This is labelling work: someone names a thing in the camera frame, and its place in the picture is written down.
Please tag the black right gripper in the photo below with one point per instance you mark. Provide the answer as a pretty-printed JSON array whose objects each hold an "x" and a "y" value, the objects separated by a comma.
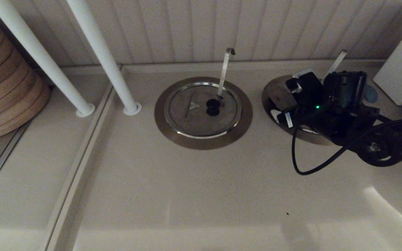
[{"x": 344, "y": 104}]

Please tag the round steel hinged lid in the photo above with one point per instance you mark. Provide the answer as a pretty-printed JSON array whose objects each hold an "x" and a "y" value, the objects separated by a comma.
[
  {"x": 187, "y": 122},
  {"x": 277, "y": 99}
]

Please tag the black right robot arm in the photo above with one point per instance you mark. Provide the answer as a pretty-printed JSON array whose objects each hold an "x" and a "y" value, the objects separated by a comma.
[{"x": 379, "y": 148}]

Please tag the round brushed steel well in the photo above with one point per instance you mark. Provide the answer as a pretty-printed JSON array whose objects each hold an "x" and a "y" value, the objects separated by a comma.
[
  {"x": 203, "y": 144},
  {"x": 265, "y": 97}
]

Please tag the white teal tissue box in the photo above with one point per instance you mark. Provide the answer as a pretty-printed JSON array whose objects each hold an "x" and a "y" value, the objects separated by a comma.
[{"x": 396, "y": 76}]

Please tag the white pole base flange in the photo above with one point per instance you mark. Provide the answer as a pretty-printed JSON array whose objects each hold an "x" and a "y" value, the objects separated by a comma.
[
  {"x": 134, "y": 113},
  {"x": 88, "y": 114}
]

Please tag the white round support pole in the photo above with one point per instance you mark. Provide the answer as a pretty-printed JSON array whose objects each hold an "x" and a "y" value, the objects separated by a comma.
[
  {"x": 40, "y": 52},
  {"x": 99, "y": 48}
]

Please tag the stacked bamboo steamer baskets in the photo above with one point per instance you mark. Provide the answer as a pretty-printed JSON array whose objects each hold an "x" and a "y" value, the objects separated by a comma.
[{"x": 5, "y": 90}]

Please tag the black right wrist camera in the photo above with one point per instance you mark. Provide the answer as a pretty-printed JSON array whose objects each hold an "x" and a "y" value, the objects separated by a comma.
[{"x": 309, "y": 87}]

